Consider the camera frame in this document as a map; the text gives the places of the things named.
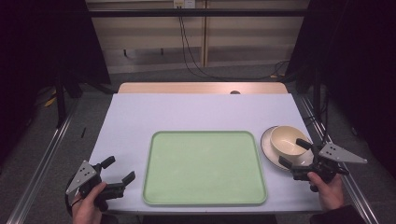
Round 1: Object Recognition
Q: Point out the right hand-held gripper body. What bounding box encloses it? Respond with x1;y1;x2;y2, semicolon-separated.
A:
291;142;369;193

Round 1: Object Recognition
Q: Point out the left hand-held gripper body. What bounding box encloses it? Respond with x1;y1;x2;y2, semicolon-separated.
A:
64;160;126;212

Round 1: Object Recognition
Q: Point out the cream bowl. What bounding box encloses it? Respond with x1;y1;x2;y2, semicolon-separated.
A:
269;125;312;159

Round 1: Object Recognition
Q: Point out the cream plate with dark rim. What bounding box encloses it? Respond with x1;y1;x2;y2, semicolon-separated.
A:
260;125;316;172

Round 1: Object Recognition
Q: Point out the person's left hand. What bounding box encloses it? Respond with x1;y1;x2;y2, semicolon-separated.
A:
71;181;108;224

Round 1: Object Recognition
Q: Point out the person's right hand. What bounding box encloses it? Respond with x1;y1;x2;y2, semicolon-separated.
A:
306;171;346;213

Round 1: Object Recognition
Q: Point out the black metal stand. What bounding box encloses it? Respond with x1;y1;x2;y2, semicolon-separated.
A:
54;73;69;129
312;66;322;118

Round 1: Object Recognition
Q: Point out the light green tray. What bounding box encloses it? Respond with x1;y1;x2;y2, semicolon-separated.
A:
142;130;268;207

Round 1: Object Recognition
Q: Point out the white table cover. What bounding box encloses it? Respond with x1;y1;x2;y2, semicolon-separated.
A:
87;92;323;215

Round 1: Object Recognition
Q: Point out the black curtain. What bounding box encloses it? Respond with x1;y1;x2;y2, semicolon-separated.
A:
0;0;112;166
284;0;396;180

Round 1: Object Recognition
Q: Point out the wooden table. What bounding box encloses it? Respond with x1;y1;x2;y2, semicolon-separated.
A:
117;81;290;95

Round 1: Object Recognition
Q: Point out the black horizontal bar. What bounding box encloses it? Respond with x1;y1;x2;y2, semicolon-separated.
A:
88;7;310;19

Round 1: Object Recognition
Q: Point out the metal floor rail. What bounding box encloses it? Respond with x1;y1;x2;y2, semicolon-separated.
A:
299;93;380;224
6;98;81;224

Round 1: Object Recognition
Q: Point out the black cable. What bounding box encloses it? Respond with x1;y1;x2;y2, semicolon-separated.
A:
177;5;291;81

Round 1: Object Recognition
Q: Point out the wooden wall post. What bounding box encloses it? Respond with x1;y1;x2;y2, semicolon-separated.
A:
201;0;209;68

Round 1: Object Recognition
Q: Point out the white wall socket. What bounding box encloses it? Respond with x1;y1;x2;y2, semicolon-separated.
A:
173;0;197;9

